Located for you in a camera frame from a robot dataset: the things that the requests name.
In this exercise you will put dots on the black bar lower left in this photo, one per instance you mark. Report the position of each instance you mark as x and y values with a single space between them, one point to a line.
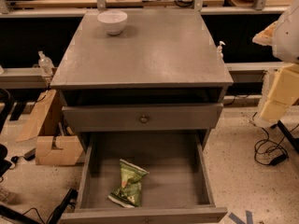
58 211

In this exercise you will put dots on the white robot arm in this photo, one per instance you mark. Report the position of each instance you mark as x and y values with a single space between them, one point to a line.
285 47

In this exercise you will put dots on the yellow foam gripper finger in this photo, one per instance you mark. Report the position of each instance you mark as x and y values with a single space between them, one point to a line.
283 93
265 37

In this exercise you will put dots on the white ceramic bowl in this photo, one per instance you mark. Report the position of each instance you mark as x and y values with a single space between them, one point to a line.
113 21

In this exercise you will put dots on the grey wooden drawer cabinet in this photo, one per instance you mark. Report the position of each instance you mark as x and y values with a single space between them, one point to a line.
162 57

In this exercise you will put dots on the closed grey top drawer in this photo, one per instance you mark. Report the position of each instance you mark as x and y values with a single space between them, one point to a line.
115 118

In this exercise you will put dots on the open grey middle drawer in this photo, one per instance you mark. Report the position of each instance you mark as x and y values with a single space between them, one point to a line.
175 191

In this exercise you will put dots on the cardboard box on floor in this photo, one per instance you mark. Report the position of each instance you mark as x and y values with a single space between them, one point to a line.
58 150

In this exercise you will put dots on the small white pump bottle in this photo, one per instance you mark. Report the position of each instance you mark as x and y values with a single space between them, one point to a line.
220 47

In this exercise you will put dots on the green jalapeno chip bag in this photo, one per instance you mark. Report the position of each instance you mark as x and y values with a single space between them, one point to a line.
128 195

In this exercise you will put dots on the clear pump bottle left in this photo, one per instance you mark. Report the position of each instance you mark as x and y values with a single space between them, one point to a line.
45 63

